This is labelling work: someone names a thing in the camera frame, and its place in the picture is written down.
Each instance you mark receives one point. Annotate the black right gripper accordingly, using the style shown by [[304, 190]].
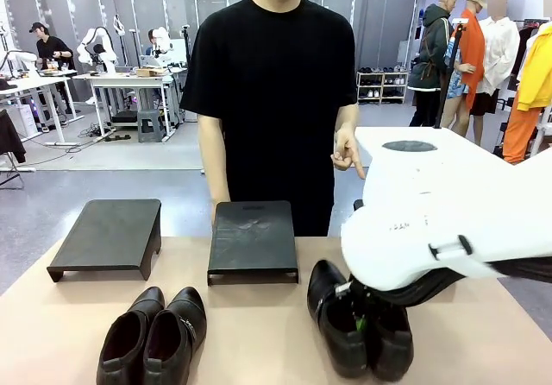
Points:
[[360, 292]]

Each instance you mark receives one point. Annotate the black round-toe shoe with buckle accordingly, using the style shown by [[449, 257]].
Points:
[[332, 329]]

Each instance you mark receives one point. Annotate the black pointed shoe with buckle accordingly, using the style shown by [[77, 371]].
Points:
[[172, 342]]

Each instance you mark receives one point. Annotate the black pointed leather shoe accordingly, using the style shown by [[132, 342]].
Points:
[[123, 342]]

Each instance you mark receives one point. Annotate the person's left forearm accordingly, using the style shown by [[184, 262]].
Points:
[[347, 115]]

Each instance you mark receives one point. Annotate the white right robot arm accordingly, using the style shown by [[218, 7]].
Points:
[[431, 212]]

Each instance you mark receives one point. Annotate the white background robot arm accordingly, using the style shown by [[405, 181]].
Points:
[[17, 59], [95, 48], [163, 42]]

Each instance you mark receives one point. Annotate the person's right forearm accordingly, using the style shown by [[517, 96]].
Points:
[[213, 156]]

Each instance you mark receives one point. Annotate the scuffed black shoe stand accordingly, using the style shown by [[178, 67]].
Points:
[[252, 238]]

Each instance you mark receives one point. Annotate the person in black t-shirt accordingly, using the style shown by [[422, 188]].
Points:
[[271, 100]]

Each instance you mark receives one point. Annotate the dark-haired background person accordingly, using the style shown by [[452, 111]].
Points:
[[151, 42]]

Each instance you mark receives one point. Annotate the person in black cap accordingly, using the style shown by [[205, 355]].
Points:
[[54, 52]]

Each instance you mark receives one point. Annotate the person's left hand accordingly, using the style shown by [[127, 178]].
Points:
[[345, 152]]

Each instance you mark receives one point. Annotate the person's right hand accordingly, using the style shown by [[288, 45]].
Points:
[[214, 212]]

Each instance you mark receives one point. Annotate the large white table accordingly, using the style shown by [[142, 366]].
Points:
[[375, 134]]

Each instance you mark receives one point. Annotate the white shoe rack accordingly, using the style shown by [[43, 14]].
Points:
[[381, 85]]

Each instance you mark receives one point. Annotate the mannequin in dark green jacket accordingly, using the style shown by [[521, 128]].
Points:
[[431, 57]]

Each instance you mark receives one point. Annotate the mannequin with orange scarf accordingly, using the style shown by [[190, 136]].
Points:
[[468, 57]]

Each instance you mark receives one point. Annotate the yellow hoodie orange trousers outfit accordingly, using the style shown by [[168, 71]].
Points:
[[530, 91]]

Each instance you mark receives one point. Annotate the grey plastic stool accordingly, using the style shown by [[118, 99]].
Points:
[[151, 126]]

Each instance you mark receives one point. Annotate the figure in white shirt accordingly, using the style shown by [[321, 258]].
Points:
[[500, 52]]

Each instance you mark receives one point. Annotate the dark clothes on rack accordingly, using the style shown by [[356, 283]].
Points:
[[524, 52]]

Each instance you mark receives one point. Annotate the cardboard box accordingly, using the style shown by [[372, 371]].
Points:
[[151, 72]]

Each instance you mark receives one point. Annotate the white desk with cardboard box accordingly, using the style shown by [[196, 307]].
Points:
[[129, 80]]

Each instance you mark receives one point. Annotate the white storage box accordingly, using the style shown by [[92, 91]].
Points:
[[23, 119]]

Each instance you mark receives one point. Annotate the black jacket on chair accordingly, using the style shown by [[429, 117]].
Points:
[[10, 136]]

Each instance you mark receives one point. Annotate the white desk with black hat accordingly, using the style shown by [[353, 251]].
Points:
[[39, 83]]

